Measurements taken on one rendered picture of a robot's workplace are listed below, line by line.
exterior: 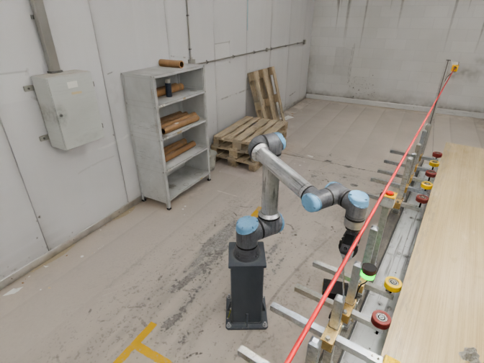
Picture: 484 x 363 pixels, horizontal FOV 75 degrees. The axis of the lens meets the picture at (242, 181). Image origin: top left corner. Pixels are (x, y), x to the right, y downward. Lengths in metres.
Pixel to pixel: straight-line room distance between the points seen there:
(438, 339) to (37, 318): 2.69
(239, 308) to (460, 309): 1.39
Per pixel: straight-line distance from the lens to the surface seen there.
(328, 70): 9.12
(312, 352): 1.17
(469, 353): 1.66
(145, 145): 3.72
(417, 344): 1.61
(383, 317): 1.63
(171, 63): 3.85
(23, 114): 3.15
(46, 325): 3.02
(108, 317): 2.87
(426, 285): 1.88
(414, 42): 8.77
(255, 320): 2.60
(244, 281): 2.29
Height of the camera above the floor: 2.09
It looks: 28 degrees down
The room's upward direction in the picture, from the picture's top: straight up
